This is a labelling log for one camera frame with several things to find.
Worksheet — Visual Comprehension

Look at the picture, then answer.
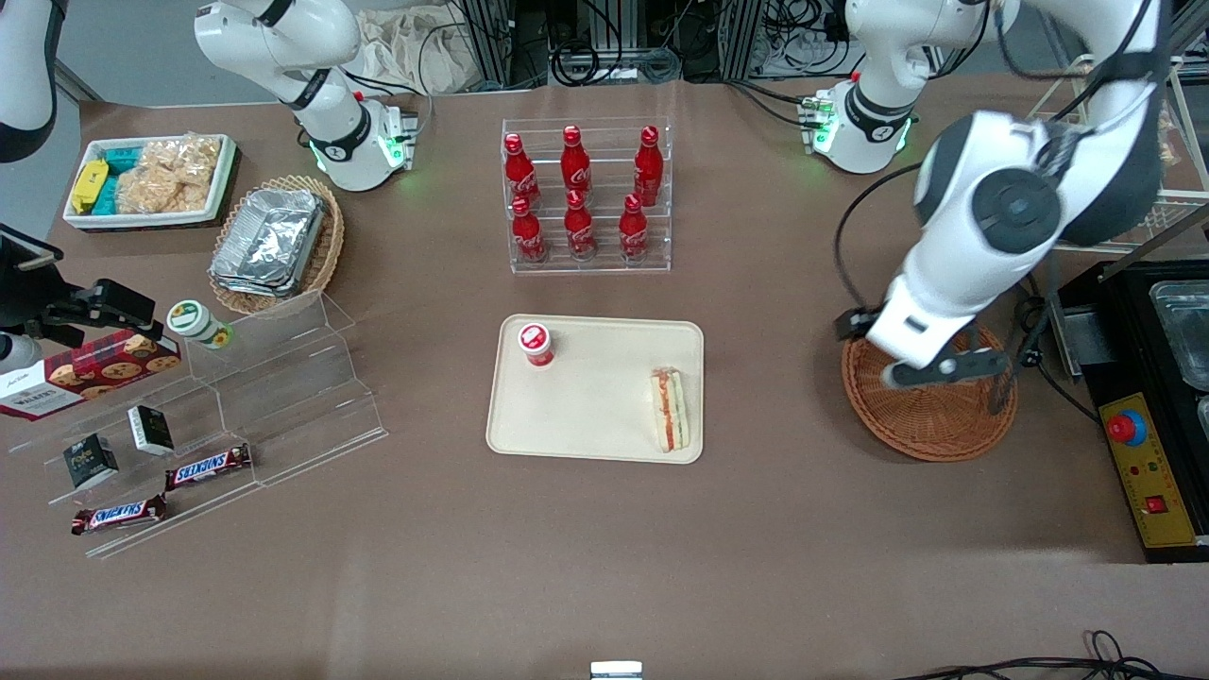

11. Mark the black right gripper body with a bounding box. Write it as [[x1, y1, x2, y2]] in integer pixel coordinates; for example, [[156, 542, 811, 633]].
[[0, 267, 69, 337]]

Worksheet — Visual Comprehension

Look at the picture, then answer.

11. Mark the triangle sandwich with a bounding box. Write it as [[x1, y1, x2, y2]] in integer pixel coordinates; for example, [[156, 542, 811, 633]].
[[650, 367, 691, 453]]

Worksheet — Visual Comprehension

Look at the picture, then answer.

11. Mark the round brown wicker basket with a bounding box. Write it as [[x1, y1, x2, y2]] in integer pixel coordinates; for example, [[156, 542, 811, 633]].
[[841, 321, 1019, 463]]

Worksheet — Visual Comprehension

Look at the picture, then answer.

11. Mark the oval wicker basket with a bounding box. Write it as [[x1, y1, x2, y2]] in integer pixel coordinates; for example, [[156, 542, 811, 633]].
[[207, 174, 346, 317]]

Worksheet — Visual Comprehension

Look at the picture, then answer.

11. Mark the beige plastic tray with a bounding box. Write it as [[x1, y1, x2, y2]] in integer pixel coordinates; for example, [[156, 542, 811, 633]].
[[485, 314, 706, 465]]

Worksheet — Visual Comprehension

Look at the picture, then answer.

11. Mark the red tartan cookie box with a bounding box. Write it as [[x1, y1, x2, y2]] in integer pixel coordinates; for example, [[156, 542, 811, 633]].
[[0, 329, 182, 422]]

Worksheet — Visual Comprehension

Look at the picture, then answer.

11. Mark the white plastic bin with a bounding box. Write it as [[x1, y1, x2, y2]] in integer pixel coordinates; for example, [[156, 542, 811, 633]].
[[62, 133, 239, 233]]

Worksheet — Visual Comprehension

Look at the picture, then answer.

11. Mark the black machine housing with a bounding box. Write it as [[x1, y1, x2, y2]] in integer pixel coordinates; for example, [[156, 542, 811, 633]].
[[1048, 260, 1209, 565]]

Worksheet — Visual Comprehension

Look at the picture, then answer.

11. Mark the yellow snack packet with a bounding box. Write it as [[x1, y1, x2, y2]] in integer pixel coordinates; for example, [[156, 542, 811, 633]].
[[71, 159, 110, 214]]

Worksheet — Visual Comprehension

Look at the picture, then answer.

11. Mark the white jar with green lid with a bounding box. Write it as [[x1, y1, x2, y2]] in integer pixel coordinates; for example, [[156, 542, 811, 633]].
[[166, 299, 234, 351]]

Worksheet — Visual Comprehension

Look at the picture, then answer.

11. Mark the black box with white label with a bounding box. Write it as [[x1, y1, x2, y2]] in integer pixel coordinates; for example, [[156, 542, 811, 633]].
[[128, 405, 176, 456]]

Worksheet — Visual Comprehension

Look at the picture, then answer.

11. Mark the clear bag of crackers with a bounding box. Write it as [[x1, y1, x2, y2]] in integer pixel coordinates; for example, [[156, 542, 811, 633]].
[[115, 132, 225, 216]]

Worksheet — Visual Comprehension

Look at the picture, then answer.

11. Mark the black box with gold print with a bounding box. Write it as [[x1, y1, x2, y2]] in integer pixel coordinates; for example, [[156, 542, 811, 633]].
[[62, 434, 120, 489]]

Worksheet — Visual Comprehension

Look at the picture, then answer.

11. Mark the stack of foil trays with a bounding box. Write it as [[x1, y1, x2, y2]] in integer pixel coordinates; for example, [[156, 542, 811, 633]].
[[210, 187, 327, 297]]

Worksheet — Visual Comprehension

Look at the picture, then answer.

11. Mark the yellow control panel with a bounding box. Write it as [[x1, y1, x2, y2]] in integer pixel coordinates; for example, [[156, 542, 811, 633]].
[[1098, 392, 1208, 551]]

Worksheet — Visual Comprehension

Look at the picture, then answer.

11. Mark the Snickers bar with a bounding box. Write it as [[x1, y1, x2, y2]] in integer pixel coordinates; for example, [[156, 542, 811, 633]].
[[71, 494, 168, 536], [164, 444, 253, 491]]

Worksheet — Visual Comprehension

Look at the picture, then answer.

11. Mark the metal pan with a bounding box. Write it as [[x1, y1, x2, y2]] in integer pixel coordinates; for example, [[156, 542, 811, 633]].
[[1148, 280, 1209, 393]]

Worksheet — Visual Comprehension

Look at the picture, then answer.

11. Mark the clear acrylic stepped stand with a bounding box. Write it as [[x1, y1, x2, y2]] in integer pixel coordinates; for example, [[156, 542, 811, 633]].
[[8, 291, 390, 560]]

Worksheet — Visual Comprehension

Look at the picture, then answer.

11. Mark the red cola bottle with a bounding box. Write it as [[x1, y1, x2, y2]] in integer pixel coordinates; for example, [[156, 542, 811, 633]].
[[564, 189, 598, 261], [511, 195, 547, 264], [561, 125, 592, 195], [633, 125, 664, 207], [503, 132, 541, 207], [619, 194, 651, 263]]

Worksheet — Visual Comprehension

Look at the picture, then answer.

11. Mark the clear acrylic bottle rack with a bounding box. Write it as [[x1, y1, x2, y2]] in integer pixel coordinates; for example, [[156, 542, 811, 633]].
[[501, 116, 673, 276]]

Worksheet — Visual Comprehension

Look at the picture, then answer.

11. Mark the red yogurt cup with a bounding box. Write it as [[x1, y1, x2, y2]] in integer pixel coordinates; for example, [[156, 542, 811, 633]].
[[517, 323, 555, 369]]

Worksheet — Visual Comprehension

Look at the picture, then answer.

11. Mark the beige cloth bag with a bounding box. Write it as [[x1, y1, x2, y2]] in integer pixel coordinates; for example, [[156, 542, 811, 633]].
[[354, 8, 483, 95]]

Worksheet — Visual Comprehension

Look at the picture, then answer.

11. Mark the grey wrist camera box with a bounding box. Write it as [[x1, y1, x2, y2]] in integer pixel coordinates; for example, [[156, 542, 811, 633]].
[[0, 331, 44, 376]]

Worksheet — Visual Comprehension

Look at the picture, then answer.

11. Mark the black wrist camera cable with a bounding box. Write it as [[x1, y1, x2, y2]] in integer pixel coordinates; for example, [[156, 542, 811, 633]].
[[834, 162, 931, 327]]

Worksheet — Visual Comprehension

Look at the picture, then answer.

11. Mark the white wire rack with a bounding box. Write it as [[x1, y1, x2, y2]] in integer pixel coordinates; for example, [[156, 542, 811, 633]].
[[1025, 57, 1209, 256]]

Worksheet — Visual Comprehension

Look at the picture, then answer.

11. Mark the coiled black cable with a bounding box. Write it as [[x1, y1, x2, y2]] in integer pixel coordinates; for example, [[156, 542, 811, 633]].
[[551, 38, 683, 86]]

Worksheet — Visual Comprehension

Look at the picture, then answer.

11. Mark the aluminium frame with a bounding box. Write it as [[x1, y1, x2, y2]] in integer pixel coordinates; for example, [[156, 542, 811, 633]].
[[458, 0, 766, 86]]

